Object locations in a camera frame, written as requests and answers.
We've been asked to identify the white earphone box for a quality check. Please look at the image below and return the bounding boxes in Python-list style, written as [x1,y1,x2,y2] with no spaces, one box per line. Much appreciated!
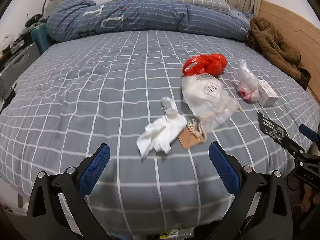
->
[258,80,279,107]

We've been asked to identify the clear bubble wrap bag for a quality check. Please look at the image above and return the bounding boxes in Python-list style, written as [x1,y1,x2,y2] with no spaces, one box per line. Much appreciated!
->
[237,60,259,102]

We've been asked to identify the clear mask package bag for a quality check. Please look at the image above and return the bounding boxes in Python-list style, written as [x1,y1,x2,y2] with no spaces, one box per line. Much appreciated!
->
[182,73,240,133]

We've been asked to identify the white tissue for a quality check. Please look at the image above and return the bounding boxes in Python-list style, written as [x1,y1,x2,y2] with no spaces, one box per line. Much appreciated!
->
[137,97,187,159]

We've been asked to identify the red plastic bag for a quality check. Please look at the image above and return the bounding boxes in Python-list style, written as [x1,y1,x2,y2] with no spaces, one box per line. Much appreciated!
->
[182,54,227,77]

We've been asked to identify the black snack wrapper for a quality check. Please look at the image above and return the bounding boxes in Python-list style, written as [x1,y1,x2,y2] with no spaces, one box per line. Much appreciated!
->
[258,112,288,144]

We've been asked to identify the yellow white snack bag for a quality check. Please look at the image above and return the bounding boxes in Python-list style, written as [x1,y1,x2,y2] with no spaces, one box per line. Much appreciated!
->
[147,228,194,240]

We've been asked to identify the person right hand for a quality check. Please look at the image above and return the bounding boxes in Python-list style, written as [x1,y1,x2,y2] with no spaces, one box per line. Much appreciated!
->
[301,184,320,212]

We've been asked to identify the brown paper tag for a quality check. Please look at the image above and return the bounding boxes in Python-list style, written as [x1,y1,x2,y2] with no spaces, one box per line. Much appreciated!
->
[178,119,207,150]

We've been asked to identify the wooden headboard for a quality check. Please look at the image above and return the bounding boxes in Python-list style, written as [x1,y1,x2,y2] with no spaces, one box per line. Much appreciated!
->
[259,1,320,101]

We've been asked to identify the grey checked bed sheet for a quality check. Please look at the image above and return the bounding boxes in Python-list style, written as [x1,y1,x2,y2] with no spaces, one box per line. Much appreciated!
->
[1,30,319,235]

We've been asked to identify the brown fleece jacket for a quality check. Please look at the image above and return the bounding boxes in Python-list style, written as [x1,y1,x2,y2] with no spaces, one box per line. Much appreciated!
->
[247,16,311,89]

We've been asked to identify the black charger on bed edge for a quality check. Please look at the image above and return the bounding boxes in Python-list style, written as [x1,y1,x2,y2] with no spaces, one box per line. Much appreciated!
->
[0,84,17,113]

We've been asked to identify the grey suitcase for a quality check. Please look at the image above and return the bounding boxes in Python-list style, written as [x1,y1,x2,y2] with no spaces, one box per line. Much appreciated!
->
[1,42,40,101]

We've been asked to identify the teal plastic crate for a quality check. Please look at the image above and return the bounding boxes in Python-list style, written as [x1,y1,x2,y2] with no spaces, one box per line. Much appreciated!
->
[30,23,54,55]

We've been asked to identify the blue striped duvet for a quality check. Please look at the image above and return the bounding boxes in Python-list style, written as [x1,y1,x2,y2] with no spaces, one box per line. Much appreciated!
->
[46,0,250,42]

